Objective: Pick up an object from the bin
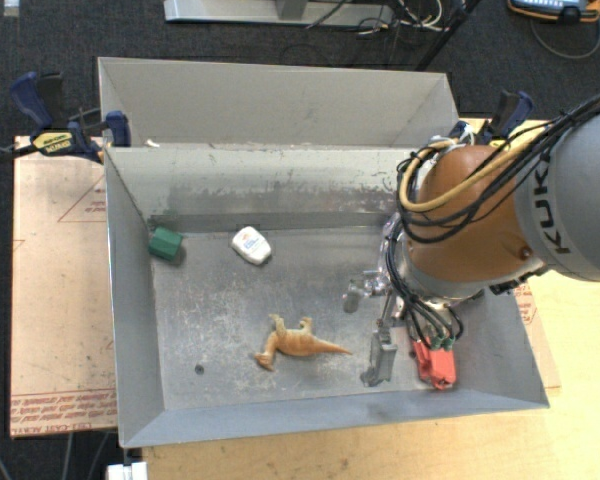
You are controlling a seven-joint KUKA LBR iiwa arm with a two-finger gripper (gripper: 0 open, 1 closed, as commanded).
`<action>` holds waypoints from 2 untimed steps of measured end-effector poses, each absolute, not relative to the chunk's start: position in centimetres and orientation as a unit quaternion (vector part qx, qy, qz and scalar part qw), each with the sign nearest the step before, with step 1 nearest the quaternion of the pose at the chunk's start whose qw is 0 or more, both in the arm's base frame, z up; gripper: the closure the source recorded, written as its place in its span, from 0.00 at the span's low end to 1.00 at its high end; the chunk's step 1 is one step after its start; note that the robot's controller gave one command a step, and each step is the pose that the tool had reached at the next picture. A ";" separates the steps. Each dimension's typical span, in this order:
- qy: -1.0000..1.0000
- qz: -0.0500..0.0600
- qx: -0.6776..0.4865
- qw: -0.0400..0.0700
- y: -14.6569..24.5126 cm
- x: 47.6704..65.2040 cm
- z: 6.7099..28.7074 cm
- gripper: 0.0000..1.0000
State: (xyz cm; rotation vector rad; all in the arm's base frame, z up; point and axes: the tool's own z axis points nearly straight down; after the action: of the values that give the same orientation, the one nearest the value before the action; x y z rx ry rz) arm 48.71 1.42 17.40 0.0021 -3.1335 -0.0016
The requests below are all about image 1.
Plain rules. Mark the white plastic packet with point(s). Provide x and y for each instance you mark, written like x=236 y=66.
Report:
x=251 y=245

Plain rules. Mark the dark green block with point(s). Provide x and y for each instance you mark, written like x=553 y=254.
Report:
x=165 y=243

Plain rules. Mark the grey metal bin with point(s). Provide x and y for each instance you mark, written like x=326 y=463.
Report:
x=230 y=318

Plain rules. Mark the orange toy dinosaur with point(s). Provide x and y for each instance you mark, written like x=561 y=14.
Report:
x=295 y=343

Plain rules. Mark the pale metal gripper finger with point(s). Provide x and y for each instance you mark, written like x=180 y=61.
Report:
x=381 y=358
x=352 y=295

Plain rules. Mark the red box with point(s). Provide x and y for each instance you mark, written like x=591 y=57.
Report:
x=436 y=368

